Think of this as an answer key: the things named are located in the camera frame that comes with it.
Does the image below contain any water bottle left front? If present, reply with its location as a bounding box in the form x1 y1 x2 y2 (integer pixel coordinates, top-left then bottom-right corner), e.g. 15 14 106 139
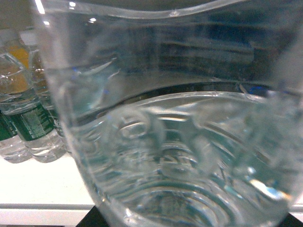
0 29 33 164

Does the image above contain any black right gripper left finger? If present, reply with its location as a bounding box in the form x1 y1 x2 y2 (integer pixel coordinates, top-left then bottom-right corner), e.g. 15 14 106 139
76 206 107 227

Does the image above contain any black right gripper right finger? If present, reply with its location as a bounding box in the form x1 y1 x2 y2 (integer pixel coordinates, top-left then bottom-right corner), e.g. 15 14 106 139
283 213 303 227

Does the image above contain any clear water bottle green label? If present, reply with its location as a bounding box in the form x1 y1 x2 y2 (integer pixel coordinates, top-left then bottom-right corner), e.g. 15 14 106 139
32 0 303 227

